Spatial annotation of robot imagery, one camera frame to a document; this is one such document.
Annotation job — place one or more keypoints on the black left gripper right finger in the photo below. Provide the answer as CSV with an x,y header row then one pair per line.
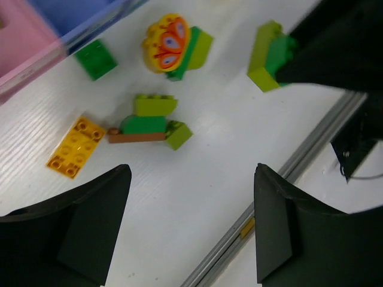
x,y
344,250

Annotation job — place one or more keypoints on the dark green square brick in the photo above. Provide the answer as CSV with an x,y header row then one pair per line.
x,y
96,59

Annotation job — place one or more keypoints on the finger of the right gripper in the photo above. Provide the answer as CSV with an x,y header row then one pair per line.
x,y
340,45

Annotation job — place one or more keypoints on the dark green rounded brick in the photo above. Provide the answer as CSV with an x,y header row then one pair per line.
x,y
134,124

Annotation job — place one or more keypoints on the aluminium front rail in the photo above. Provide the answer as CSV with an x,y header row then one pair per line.
x,y
275,203

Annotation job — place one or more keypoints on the brown flat long plate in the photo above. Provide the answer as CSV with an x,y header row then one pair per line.
x,y
116,137

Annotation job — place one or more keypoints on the blue container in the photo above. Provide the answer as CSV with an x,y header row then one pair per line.
x,y
77,22

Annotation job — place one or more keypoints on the lime long brick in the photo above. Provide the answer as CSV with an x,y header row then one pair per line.
x,y
257,72

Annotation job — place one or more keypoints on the dark green small brick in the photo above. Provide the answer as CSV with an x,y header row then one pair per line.
x,y
281,51

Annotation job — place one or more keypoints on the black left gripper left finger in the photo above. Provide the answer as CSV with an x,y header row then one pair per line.
x,y
69,239

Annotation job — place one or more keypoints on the yellow long brick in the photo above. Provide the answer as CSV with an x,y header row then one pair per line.
x,y
76,148

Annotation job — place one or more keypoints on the pink container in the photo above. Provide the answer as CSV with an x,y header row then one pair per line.
x,y
29,47

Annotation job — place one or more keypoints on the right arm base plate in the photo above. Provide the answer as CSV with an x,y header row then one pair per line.
x,y
358,137

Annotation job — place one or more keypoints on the small lime square brick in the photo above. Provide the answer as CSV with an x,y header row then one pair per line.
x,y
177,133

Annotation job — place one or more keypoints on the yellow flower arch brick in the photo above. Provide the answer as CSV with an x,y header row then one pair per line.
x,y
166,43

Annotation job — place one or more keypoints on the dark green plate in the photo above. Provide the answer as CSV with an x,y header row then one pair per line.
x,y
177,75

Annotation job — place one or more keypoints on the lime curved brick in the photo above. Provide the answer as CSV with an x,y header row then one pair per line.
x,y
152,105
201,50

